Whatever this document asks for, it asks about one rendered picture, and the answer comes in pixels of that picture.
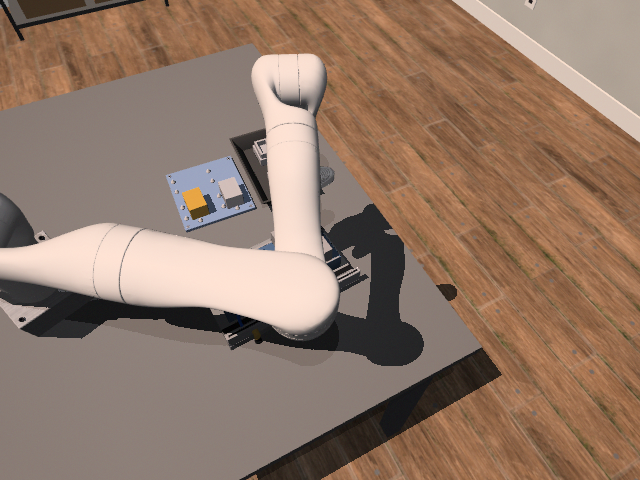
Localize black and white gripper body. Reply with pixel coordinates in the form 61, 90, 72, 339
320, 167, 335, 189

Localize yellow block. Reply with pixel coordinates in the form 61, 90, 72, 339
182, 187, 210, 220

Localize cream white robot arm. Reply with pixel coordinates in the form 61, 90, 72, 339
0, 54, 340, 341

